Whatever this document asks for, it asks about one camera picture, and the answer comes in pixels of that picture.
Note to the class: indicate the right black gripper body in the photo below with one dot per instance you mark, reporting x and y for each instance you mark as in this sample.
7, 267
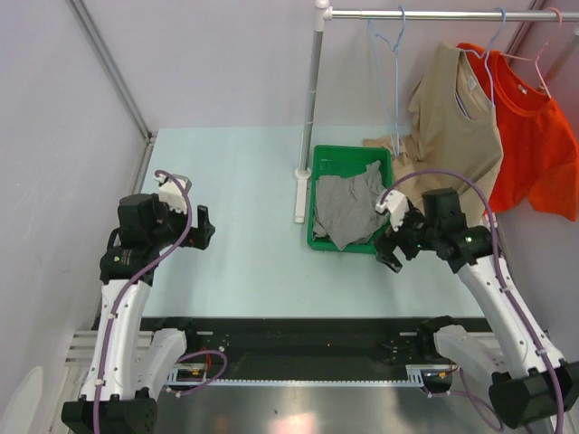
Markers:
410, 235

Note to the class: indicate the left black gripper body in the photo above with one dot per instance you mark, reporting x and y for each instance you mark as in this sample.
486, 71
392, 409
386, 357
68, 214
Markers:
169, 223

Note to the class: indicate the grey t shirt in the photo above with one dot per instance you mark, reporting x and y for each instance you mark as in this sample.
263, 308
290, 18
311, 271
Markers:
344, 207

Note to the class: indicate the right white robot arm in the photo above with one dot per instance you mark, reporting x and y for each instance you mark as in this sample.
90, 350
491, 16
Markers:
528, 378

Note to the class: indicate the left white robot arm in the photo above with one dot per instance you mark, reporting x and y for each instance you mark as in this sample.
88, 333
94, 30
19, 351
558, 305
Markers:
121, 389

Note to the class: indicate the beige t shirt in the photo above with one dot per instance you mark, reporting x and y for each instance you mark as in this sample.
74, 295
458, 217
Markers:
454, 124

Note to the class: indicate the orange t shirt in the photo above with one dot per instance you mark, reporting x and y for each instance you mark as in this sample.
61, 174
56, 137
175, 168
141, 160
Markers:
540, 151

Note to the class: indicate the blue hanger with beige shirt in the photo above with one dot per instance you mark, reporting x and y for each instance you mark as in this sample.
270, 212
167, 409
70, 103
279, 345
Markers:
483, 64

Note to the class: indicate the green plastic bin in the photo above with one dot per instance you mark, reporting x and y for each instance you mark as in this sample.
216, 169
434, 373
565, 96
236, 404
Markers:
345, 161

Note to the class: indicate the metal clothes rack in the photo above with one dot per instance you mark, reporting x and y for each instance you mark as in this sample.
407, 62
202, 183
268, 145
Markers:
324, 12

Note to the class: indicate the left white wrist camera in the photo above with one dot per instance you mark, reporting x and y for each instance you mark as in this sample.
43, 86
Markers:
173, 193

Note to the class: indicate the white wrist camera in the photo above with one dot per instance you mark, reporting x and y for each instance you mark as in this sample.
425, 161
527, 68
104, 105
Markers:
395, 205
173, 193

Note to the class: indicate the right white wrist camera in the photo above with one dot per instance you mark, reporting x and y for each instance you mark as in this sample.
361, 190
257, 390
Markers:
395, 205

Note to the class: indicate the white slotted cable duct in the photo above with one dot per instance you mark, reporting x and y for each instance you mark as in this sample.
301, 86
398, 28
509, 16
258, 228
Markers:
413, 377

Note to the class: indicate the aluminium frame rail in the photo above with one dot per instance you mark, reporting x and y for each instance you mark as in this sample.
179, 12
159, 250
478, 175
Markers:
83, 345

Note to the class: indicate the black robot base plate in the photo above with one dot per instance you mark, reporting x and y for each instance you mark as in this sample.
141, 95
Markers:
306, 350

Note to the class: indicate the aluminium corner post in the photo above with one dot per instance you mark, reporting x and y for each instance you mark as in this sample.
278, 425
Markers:
101, 50

